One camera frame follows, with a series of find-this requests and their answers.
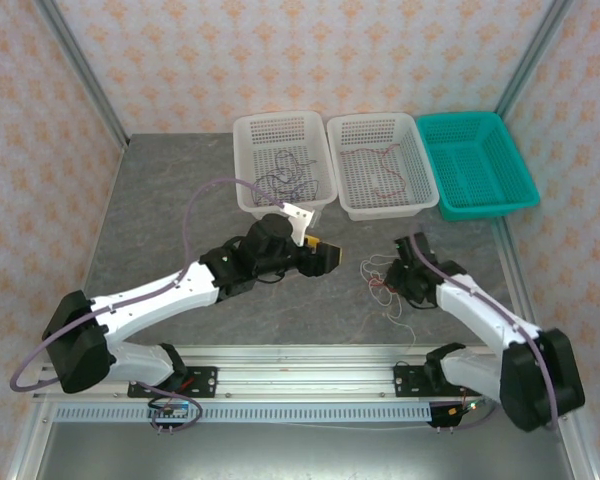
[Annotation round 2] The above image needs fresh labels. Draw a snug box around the white perforated plastic basket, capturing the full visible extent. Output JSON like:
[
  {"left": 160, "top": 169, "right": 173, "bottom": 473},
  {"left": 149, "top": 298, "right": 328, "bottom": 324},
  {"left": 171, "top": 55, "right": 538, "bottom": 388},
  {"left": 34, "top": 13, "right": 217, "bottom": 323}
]
[
  {"left": 232, "top": 110, "right": 339, "bottom": 221},
  {"left": 326, "top": 112, "right": 440, "bottom": 222}
]

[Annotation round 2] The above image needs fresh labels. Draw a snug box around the white slotted cable duct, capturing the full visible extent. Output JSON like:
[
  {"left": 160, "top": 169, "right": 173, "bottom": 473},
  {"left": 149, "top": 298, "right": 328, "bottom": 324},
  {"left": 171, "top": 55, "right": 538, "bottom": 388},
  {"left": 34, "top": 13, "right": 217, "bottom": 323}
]
[{"left": 54, "top": 403, "right": 434, "bottom": 424}]

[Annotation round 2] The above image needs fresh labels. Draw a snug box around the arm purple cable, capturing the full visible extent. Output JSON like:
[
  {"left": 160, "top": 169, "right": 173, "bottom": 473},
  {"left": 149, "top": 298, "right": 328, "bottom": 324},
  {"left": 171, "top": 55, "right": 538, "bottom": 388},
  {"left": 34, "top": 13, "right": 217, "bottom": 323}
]
[
  {"left": 408, "top": 230, "right": 560, "bottom": 431},
  {"left": 9, "top": 177, "right": 289, "bottom": 435}
]

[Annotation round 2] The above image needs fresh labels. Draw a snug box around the aluminium side rail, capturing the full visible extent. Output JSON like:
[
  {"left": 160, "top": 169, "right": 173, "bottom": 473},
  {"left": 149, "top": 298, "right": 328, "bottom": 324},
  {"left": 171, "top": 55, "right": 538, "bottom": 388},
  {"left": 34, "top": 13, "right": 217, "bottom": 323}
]
[{"left": 494, "top": 219, "right": 551, "bottom": 361}]

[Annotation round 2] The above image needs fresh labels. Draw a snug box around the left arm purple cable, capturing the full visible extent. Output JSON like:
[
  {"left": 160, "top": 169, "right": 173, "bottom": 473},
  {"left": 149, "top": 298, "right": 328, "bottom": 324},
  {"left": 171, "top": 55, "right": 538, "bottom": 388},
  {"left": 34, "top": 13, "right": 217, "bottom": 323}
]
[{"left": 9, "top": 177, "right": 289, "bottom": 435}]

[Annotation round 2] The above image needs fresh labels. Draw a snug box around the aluminium mounting rail frame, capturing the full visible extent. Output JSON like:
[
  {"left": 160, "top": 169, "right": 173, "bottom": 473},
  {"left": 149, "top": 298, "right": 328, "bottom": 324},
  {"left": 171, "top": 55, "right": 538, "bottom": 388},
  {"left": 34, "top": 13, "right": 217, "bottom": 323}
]
[{"left": 32, "top": 344, "right": 581, "bottom": 401}]

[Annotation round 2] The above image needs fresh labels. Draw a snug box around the teal perforated plastic basket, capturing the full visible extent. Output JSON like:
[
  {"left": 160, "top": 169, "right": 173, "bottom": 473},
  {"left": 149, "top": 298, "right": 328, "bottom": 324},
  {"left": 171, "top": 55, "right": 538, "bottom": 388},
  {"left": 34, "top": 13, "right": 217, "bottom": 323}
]
[{"left": 415, "top": 110, "right": 541, "bottom": 222}]

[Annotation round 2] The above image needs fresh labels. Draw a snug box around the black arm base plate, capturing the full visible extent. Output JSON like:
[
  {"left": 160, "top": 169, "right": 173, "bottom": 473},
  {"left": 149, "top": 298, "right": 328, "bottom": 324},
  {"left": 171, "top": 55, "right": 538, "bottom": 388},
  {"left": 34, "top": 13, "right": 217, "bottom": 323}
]
[
  {"left": 393, "top": 364, "right": 451, "bottom": 399},
  {"left": 127, "top": 366, "right": 219, "bottom": 399}
]

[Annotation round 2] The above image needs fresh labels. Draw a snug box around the aluminium frame post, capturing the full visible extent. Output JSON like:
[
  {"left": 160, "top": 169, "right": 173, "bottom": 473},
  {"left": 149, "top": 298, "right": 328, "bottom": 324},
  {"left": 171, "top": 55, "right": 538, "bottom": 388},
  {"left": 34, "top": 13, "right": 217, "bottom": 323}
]
[
  {"left": 7, "top": 399, "right": 56, "bottom": 480},
  {"left": 32, "top": 0, "right": 131, "bottom": 147},
  {"left": 494, "top": 0, "right": 576, "bottom": 119},
  {"left": 554, "top": 414, "right": 596, "bottom": 480}
]

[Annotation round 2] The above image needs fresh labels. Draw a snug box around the small circuit board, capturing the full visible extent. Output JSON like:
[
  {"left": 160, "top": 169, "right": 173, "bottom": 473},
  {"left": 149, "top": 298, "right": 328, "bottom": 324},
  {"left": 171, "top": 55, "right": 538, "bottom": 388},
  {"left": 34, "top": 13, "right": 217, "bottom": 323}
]
[{"left": 147, "top": 399, "right": 191, "bottom": 419}]

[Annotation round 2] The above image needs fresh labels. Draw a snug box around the black connector bracket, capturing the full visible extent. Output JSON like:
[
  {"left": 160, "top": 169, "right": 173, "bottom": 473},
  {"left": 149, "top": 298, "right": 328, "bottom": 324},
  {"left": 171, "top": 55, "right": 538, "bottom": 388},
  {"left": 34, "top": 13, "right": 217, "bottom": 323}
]
[{"left": 428, "top": 402, "right": 464, "bottom": 430}]

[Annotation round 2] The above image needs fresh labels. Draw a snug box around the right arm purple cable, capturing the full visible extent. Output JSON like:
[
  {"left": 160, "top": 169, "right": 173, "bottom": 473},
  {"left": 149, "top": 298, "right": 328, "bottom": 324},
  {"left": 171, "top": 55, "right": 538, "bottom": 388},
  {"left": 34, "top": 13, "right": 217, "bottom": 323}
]
[{"left": 408, "top": 230, "right": 560, "bottom": 431}]

